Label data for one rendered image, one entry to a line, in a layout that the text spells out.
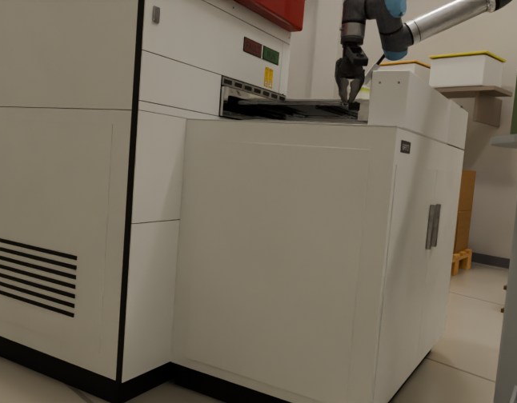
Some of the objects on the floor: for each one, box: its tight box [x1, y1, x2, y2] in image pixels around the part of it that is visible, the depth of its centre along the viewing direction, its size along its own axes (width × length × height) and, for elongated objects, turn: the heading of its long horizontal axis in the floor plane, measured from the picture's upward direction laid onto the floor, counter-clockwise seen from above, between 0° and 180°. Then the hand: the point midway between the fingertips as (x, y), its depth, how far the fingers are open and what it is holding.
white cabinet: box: [170, 120, 464, 403], centre depth 182 cm, size 64×96×82 cm
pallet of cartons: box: [451, 170, 476, 276], centre depth 411 cm, size 137×104×77 cm
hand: (347, 102), depth 164 cm, fingers closed
